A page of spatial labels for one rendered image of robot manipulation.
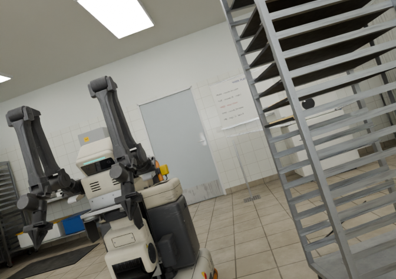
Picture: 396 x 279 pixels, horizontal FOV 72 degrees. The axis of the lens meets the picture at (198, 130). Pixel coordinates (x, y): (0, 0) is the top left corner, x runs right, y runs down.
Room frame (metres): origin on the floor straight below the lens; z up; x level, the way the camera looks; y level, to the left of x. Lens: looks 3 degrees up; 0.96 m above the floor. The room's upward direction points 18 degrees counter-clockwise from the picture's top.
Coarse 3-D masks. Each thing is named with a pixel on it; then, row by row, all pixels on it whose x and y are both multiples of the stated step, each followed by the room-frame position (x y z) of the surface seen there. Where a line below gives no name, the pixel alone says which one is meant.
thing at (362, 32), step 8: (376, 24) 1.22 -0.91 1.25; (384, 24) 1.22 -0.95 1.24; (392, 24) 1.23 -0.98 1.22; (352, 32) 1.21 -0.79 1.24; (360, 32) 1.21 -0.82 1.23; (368, 32) 1.22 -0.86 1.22; (328, 40) 1.20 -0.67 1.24; (336, 40) 1.20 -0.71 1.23; (344, 40) 1.20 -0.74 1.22; (296, 48) 1.18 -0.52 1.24; (304, 48) 1.19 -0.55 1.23; (312, 48) 1.19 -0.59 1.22; (320, 48) 1.21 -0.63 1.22; (288, 56) 1.18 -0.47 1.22
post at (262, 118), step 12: (228, 24) 1.61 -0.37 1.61; (240, 48) 1.59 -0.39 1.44; (240, 60) 1.61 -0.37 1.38; (252, 84) 1.59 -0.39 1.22; (252, 96) 1.61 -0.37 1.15; (264, 120) 1.59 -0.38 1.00; (264, 132) 1.62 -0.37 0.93; (276, 168) 1.61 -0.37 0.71; (288, 192) 1.59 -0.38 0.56; (288, 204) 1.61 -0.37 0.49; (300, 228) 1.59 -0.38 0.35; (300, 240) 1.62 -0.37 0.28
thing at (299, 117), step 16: (256, 0) 1.15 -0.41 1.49; (272, 32) 1.14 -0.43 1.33; (272, 48) 1.16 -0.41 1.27; (288, 80) 1.14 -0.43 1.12; (288, 96) 1.16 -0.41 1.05; (304, 128) 1.14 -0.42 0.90; (304, 144) 1.17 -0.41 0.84; (320, 176) 1.14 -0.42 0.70; (320, 192) 1.17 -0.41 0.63; (336, 224) 1.14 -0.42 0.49; (336, 240) 1.17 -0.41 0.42; (352, 272) 1.14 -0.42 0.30
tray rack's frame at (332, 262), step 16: (384, 80) 1.45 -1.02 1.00; (368, 128) 1.66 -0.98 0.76; (384, 160) 1.65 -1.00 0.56; (368, 240) 1.64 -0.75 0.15; (384, 240) 1.59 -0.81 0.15; (336, 256) 1.58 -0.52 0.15; (368, 256) 1.49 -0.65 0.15; (384, 256) 1.44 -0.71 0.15; (320, 272) 1.48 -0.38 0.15; (336, 272) 1.44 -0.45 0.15
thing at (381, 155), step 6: (384, 150) 1.20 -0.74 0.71; (390, 150) 1.21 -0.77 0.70; (372, 156) 1.20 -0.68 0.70; (378, 156) 1.20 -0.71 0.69; (384, 156) 1.20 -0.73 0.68; (348, 162) 1.19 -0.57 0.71; (354, 162) 1.19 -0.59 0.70; (360, 162) 1.19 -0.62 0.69; (366, 162) 1.20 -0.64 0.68; (336, 168) 1.18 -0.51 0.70; (342, 168) 1.19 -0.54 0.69; (348, 168) 1.19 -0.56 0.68; (324, 174) 1.18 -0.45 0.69; (330, 174) 1.18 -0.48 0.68
